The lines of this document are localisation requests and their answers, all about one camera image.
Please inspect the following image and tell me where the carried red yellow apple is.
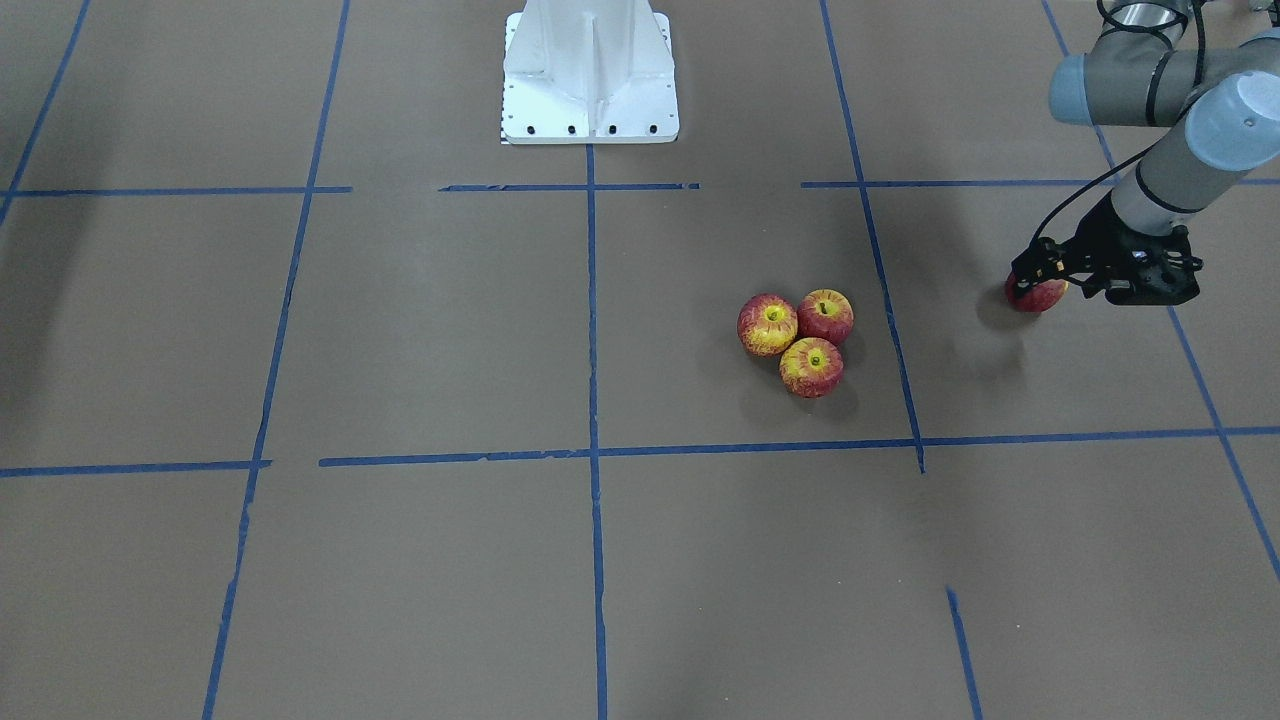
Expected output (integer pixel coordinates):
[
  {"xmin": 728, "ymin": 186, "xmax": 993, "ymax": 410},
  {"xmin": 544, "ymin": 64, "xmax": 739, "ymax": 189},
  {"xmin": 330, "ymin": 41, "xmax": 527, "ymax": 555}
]
[{"xmin": 1004, "ymin": 274, "xmax": 1070, "ymax": 314}]

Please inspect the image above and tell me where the red yellow apple back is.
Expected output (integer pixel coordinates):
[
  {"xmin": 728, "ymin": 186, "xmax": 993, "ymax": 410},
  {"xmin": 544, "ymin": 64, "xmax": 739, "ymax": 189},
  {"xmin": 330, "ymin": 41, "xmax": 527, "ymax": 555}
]
[{"xmin": 797, "ymin": 288, "xmax": 856, "ymax": 346}]

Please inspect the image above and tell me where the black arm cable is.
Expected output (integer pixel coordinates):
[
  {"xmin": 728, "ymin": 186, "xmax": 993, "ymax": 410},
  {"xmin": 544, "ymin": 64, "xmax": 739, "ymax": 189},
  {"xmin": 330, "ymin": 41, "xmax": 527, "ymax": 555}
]
[{"xmin": 1025, "ymin": 0, "xmax": 1206, "ymax": 263}]

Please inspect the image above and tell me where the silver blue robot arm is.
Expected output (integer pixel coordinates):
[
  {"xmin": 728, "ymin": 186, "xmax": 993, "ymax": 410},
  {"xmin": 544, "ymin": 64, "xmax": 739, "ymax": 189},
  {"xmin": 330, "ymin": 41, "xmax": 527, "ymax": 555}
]
[{"xmin": 1004, "ymin": 1, "xmax": 1279, "ymax": 313}]

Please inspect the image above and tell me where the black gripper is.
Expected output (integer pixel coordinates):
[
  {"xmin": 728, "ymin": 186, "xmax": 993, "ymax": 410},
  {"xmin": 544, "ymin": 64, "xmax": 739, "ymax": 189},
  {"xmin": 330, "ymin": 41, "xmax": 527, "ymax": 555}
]
[{"xmin": 1010, "ymin": 195, "xmax": 1146, "ymax": 291}]

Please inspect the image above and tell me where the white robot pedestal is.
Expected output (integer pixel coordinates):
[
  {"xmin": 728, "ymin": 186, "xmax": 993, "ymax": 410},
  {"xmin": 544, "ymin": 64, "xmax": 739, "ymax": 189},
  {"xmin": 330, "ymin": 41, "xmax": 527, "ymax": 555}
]
[{"xmin": 500, "ymin": 1, "xmax": 681, "ymax": 145}]

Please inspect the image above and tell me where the red yellow apple front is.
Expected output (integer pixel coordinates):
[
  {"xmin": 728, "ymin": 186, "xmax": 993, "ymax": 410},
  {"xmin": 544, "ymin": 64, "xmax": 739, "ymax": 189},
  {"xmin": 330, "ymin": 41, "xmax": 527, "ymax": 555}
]
[{"xmin": 780, "ymin": 337, "xmax": 845, "ymax": 398}]

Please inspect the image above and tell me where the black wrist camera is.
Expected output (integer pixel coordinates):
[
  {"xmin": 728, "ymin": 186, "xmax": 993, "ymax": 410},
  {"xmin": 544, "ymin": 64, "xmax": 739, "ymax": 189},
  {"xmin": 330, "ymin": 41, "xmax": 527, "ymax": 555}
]
[{"xmin": 1103, "ymin": 225, "xmax": 1204, "ymax": 306}]

